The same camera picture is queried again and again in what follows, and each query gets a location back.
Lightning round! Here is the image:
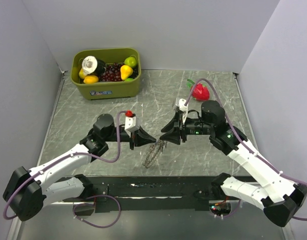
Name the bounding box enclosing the yellow lemon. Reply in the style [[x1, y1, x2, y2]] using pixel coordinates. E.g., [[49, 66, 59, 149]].
[[83, 75, 99, 84]]

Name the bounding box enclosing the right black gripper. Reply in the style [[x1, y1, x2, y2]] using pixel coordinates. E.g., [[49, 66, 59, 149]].
[[159, 110, 214, 145]]

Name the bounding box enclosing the yellow fruit at bin left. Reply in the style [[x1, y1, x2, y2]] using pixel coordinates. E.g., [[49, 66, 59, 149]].
[[78, 68, 86, 80]]

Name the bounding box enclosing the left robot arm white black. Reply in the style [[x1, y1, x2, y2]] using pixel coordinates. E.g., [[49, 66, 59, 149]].
[[3, 111, 157, 222]]

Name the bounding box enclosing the yellow pear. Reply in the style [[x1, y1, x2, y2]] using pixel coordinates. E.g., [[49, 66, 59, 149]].
[[120, 65, 134, 81]]

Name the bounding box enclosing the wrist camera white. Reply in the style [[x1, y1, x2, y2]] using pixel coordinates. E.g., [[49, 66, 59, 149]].
[[173, 97, 189, 124], [124, 110, 140, 135]]

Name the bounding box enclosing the red dragon fruit toy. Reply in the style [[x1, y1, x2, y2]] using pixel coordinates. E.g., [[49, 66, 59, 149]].
[[191, 83, 210, 102]]

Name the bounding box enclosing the green apple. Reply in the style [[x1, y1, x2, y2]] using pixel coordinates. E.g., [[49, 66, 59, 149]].
[[124, 56, 138, 69]]

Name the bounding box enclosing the dark red grape bunch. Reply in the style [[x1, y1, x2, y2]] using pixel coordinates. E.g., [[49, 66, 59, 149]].
[[99, 63, 139, 82]]

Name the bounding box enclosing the olive green plastic bin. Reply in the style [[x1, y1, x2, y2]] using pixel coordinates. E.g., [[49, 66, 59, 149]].
[[70, 47, 142, 100]]

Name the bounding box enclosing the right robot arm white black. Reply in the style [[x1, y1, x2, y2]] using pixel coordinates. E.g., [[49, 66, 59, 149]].
[[160, 98, 307, 227]]

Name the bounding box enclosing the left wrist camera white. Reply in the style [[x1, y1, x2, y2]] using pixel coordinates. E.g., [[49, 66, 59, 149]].
[[124, 110, 140, 135]]

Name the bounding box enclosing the white cut coconut half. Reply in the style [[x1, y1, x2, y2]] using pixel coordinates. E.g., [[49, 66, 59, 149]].
[[81, 55, 98, 75]]

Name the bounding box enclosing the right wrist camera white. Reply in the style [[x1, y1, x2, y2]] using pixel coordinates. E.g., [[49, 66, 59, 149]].
[[173, 97, 189, 124]]

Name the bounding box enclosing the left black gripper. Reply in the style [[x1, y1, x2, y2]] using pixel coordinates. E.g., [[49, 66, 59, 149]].
[[104, 124, 156, 150]]

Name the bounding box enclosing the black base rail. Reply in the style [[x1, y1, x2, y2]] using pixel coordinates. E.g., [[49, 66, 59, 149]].
[[66, 176, 234, 213]]

